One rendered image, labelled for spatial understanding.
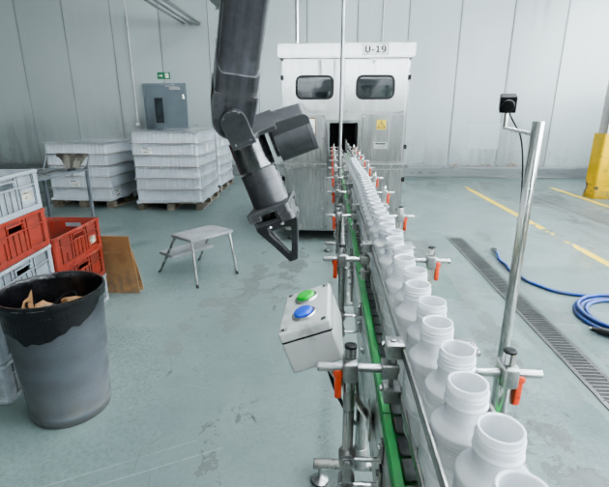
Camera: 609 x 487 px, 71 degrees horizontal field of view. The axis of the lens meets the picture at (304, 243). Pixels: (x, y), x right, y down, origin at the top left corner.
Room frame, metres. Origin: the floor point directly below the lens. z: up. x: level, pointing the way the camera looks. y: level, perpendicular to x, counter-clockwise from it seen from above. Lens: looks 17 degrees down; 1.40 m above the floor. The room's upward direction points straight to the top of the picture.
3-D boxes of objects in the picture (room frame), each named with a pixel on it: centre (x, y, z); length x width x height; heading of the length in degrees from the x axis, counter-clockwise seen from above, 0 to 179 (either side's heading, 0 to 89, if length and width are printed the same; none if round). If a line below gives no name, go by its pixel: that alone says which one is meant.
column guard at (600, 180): (7.45, -5.19, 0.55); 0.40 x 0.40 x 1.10; 87
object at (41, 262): (2.10, 1.69, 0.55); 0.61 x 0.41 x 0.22; 4
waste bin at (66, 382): (1.81, 1.16, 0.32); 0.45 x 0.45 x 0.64
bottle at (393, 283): (0.69, -0.17, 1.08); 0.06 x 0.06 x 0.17
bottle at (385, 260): (0.81, -0.18, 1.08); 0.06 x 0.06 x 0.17
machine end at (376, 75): (5.48, -0.47, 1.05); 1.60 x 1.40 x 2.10; 177
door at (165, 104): (10.42, 3.24, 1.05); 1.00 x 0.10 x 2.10; 87
